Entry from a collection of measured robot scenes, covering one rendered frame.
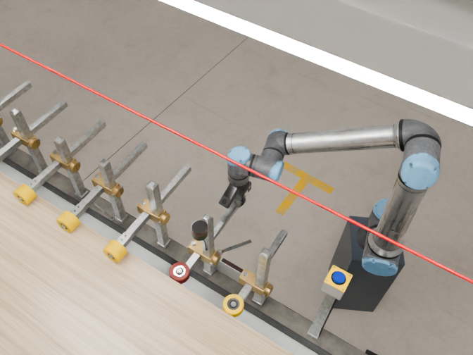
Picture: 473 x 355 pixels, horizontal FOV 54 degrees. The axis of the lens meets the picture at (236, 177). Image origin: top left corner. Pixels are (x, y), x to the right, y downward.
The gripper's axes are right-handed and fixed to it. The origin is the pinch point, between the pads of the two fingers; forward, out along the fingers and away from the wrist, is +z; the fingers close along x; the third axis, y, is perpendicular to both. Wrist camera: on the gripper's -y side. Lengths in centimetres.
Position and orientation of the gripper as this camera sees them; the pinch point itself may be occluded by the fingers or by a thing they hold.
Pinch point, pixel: (236, 207)
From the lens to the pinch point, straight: 212.3
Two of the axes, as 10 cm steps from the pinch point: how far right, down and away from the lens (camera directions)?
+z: 0.0, 5.8, 8.1
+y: 5.4, -6.9, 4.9
